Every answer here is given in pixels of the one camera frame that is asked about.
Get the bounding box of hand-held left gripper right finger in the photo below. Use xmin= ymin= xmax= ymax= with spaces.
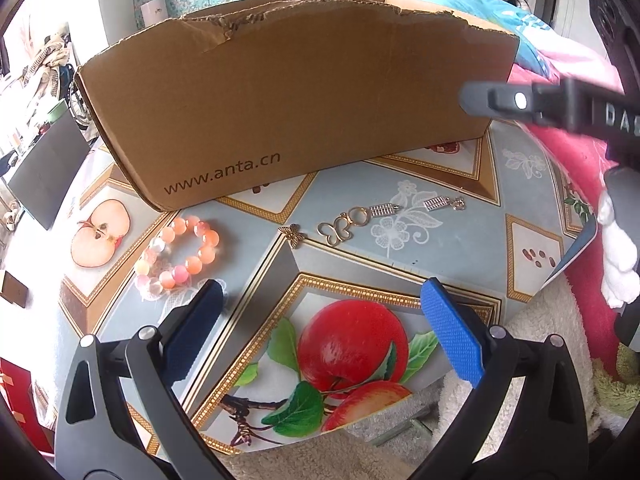
xmin=410 ymin=277 xmax=591 ymax=480

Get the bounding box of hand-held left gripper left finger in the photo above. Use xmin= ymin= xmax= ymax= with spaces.
xmin=54 ymin=279 xmax=236 ymax=480

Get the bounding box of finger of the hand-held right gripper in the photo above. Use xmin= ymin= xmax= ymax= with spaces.
xmin=459 ymin=80 xmax=567 ymax=127

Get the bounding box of pink bead bracelet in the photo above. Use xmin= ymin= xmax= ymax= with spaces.
xmin=132 ymin=216 xmax=222 ymax=297

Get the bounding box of small bronze butterfly charm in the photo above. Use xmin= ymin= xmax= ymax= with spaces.
xmin=279 ymin=224 xmax=307 ymax=250

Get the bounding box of gold butterfly outline pendant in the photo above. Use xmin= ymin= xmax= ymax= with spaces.
xmin=317 ymin=216 xmax=354 ymax=249

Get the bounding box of large brown cardboard box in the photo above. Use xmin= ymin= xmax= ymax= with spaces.
xmin=74 ymin=0 xmax=522 ymax=212

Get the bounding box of person's right hand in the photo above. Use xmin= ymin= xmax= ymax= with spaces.
xmin=597 ymin=192 xmax=640 ymax=309

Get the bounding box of blue patterned quilt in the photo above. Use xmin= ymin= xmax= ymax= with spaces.
xmin=401 ymin=0 xmax=563 ymax=81

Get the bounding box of pink floral blanket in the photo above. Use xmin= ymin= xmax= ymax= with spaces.
xmin=510 ymin=35 xmax=640 ymax=376

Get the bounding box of small brown cardboard box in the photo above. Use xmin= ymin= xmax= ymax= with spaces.
xmin=0 ymin=270 xmax=29 ymax=307

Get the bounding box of red gift bag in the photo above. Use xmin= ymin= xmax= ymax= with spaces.
xmin=0 ymin=357 xmax=56 ymax=456

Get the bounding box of grey cabinet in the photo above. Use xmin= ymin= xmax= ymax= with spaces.
xmin=7 ymin=107 xmax=91 ymax=231

